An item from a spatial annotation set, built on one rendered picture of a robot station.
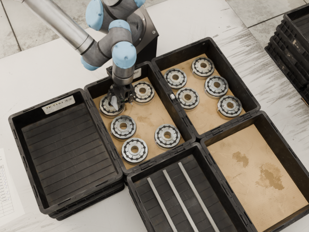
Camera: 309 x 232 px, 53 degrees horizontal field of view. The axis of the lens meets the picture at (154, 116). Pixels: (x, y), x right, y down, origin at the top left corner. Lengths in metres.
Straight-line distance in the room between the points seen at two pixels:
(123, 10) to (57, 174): 0.68
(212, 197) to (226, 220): 0.09
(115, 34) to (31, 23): 1.78
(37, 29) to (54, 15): 1.65
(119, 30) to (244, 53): 0.83
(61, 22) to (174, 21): 0.81
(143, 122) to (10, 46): 1.66
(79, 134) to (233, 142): 0.62
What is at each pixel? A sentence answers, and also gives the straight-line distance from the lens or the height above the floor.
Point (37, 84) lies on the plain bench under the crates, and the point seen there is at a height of 0.70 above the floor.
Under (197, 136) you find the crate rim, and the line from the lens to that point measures 1.17.
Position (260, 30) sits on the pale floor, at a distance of 2.84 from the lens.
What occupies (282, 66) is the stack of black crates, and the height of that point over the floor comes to 0.28.
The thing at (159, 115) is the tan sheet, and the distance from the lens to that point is 1.30.
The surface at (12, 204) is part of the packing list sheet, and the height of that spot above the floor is 0.70.
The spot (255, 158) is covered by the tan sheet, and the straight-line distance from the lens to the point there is 1.32.
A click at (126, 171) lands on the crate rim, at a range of 1.11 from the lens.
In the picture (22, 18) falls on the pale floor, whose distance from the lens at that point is 2.87.
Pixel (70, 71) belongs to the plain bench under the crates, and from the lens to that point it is 1.59.
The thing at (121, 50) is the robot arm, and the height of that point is 1.21.
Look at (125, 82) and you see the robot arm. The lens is 1.08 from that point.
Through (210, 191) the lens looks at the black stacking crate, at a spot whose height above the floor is 0.83.
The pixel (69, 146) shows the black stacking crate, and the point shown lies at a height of 0.83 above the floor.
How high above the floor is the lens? 2.01
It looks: 65 degrees down
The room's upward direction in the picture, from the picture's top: 6 degrees clockwise
